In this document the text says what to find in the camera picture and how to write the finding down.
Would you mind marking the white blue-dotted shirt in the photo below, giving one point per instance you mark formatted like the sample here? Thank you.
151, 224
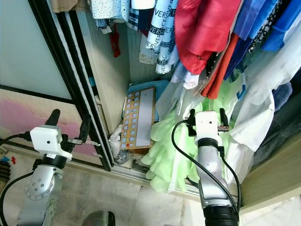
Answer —
108, 7

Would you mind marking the light green garment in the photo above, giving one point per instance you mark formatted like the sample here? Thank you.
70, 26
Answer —
169, 150

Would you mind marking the dark grey garment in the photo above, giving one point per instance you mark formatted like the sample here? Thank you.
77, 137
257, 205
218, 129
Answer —
282, 127

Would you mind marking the white crumpled plastic bag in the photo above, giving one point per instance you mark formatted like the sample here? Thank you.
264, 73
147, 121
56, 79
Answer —
115, 143

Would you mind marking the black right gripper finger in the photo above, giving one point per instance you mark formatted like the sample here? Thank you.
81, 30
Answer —
222, 122
190, 115

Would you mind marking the bright blue garment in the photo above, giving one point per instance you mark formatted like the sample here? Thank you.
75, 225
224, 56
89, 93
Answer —
263, 19

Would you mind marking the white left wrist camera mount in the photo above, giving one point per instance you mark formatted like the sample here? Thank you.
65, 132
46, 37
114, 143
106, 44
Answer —
47, 139

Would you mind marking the red garment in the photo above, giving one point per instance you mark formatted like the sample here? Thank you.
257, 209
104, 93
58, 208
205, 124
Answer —
202, 33

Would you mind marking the navy plaid garment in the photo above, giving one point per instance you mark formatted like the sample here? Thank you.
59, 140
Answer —
138, 19

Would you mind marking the frosted glass wardrobe sliding door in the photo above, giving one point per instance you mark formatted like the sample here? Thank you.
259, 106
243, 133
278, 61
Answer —
28, 47

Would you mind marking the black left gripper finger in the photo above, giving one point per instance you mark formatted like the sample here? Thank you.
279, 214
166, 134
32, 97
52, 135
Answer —
84, 129
53, 117

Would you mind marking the wooden board with coloured dots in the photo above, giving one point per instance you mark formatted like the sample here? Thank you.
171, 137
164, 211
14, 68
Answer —
141, 117

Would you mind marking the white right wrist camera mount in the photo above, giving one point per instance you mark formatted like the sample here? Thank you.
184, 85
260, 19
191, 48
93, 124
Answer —
207, 125

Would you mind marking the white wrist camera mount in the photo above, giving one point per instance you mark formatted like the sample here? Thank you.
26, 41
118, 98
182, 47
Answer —
47, 139
207, 125

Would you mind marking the dark slatted item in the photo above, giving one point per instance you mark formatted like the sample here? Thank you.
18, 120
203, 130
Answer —
4, 169

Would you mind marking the orange garment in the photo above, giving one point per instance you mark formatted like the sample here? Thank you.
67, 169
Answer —
221, 75

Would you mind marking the plain white garment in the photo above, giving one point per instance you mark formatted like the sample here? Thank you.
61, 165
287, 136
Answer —
263, 94

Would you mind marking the white garment with black lettering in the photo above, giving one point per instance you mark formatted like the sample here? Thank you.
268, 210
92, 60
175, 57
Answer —
162, 33

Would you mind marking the small red toy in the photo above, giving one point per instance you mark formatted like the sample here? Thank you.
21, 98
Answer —
12, 160

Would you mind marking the beige garment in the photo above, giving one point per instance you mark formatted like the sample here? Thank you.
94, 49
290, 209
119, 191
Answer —
63, 4

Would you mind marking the small red hanging item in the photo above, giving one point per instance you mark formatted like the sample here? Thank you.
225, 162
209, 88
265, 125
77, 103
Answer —
114, 42

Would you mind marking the pale cream garment sleeve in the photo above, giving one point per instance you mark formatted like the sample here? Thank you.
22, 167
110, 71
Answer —
149, 51

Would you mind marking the wooden wardrobe body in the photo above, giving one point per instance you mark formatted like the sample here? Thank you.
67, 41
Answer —
108, 70

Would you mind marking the flat blue item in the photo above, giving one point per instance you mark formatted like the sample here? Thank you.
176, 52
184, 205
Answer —
146, 85

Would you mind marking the grey robot left leg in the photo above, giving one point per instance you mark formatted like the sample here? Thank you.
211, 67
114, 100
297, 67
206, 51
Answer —
99, 219

